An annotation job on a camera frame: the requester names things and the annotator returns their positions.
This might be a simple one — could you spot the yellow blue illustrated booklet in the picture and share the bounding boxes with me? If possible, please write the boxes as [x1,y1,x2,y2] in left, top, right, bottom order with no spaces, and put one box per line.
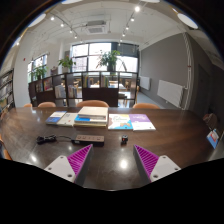
[107,113,134,131]

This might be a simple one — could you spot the white wall pipes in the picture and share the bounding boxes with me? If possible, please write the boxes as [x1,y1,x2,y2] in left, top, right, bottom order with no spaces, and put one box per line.
[181,33,195,111]

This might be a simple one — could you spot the thick white book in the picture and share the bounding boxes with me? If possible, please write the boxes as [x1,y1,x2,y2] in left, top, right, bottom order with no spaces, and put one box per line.
[77,106,109,121]

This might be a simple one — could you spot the medium green potted plant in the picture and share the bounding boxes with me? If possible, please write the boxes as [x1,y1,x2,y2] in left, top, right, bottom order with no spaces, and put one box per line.
[58,56,76,74]

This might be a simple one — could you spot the blue white card stand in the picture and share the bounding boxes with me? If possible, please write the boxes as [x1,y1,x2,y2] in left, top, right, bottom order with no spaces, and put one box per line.
[206,128,221,149]

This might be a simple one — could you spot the round white ceiling lamp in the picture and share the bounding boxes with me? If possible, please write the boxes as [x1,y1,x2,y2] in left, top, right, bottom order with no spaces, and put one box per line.
[176,12,199,30]
[28,12,48,28]

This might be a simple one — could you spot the small green potted plant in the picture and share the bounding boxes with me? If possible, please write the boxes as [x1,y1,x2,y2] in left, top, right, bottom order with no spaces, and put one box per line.
[31,65,48,81]

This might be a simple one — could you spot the narrow side window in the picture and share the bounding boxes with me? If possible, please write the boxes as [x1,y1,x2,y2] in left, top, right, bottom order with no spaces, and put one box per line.
[28,54,48,83]

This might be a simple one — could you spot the blue cover book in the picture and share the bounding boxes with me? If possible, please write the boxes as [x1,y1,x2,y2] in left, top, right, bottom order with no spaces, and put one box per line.
[45,110,68,126]

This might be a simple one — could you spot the tall bookshelf with books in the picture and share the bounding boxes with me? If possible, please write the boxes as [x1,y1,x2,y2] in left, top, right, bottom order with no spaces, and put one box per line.
[0,68,16,113]

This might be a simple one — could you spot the small white wall radiator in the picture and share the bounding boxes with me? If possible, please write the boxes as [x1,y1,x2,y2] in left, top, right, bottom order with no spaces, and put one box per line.
[139,75,151,91]

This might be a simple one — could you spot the small black grey charger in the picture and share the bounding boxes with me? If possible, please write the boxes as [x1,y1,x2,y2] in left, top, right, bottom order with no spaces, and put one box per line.
[120,134,130,146]

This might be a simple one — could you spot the large white wall radiator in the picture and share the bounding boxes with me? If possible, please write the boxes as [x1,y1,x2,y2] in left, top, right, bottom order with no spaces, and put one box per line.
[156,79,185,108]

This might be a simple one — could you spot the large green potted plant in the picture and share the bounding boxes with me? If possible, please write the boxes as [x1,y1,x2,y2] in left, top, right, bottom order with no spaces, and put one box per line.
[96,49,122,73]

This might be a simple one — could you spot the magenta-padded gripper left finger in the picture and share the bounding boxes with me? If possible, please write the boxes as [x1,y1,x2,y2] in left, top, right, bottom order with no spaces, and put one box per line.
[43,143,95,187]

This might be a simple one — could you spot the wide black-framed window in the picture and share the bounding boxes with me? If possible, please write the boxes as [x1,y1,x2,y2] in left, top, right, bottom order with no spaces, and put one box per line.
[70,42,139,74]

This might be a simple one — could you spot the brown chair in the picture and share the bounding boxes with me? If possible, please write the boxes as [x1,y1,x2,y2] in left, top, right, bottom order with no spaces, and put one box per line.
[202,112,219,132]

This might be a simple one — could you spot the white thin booklet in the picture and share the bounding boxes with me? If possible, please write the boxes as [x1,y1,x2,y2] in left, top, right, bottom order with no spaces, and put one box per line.
[56,112,79,128]

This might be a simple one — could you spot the dark wooden shelf unit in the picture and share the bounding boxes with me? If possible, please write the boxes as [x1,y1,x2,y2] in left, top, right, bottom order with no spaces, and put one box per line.
[28,70,139,108]

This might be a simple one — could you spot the ceiling spot lights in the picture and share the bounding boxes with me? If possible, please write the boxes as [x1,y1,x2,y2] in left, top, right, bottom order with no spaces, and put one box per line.
[49,4,142,39]

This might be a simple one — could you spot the black power strip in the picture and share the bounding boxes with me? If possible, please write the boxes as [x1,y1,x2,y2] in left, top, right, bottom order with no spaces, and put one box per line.
[71,134,105,148]

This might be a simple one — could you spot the orange chairs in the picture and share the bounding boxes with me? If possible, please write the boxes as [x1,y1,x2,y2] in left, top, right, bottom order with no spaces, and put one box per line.
[22,99,161,110]

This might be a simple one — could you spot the ceiling air conditioner unit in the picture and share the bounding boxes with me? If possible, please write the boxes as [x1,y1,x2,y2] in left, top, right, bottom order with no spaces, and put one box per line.
[84,19,109,35]

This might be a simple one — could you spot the blue white large book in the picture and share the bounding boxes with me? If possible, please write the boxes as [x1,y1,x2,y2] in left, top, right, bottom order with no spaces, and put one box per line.
[73,114,108,128]

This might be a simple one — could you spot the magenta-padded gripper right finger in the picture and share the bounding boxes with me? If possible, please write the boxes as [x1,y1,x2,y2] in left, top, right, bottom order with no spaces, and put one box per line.
[132,144,182,184]

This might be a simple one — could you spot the dark grey door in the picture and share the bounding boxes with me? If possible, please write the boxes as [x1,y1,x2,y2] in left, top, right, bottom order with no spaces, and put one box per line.
[193,64,212,119]

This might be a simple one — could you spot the purple white booklet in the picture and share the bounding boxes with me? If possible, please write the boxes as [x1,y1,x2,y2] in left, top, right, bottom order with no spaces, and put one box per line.
[128,113,157,132]

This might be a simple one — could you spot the black power cable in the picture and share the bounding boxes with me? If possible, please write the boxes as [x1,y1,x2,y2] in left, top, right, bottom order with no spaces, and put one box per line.
[35,134,76,145]

